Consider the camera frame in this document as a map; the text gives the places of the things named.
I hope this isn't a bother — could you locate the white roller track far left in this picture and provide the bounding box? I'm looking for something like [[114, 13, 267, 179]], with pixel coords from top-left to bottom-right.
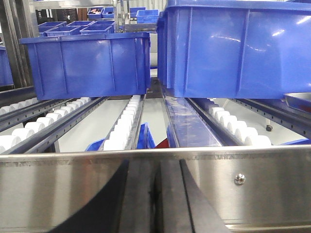
[[0, 98, 39, 115]]

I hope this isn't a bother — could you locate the background blue bins group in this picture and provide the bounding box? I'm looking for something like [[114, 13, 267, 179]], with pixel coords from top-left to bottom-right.
[[38, 6, 159, 37]]

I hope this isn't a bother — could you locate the blue plastic bin left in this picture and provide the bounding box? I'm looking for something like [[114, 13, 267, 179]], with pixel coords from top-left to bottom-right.
[[20, 32, 150, 100]]

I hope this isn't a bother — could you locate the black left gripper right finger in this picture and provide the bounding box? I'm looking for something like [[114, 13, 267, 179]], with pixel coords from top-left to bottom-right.
[[155, 160, 230, 233]]

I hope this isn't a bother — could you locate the steel divider guide rail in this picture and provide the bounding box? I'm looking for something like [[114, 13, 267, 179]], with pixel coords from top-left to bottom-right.
[[162, 87, 222, 148]]

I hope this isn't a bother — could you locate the blue bin below rack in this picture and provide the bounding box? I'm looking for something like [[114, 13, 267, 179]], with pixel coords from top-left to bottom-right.
[[86, 122, 156, 151]]

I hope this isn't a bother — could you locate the white roller track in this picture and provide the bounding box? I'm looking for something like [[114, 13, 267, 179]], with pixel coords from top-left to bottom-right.
[[208, 105, 272, 147], [0, 98, 39, 115], [0, 97, 96, 155], [102, 95, 144, 150]]

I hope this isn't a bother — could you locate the white roller track right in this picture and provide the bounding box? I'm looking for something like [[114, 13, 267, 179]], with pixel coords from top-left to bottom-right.
[[208, 105, 272, 147]]

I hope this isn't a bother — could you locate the white roller track centre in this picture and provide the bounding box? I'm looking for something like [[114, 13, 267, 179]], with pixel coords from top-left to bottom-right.
[[102, 95, 144, 150]]

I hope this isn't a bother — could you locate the stainless steel rack front rail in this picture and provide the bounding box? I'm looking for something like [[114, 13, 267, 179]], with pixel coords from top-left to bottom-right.
[[0, 146, 311, 233]]

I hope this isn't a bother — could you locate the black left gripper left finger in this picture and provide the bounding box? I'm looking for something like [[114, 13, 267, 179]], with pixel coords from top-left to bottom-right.
[[51, 160, 154, 233]]

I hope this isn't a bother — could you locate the large blue plastic bin right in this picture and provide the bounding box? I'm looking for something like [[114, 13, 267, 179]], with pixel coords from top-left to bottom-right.
[[157, 0, 311, 99]]

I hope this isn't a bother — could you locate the silver metal tray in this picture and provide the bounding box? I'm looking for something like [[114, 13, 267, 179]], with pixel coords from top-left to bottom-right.
[[284, 92, 311, 113]]

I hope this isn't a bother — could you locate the steel rack upright post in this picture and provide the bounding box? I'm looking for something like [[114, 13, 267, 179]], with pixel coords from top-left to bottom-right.
[[0, 0, 38, 88]]

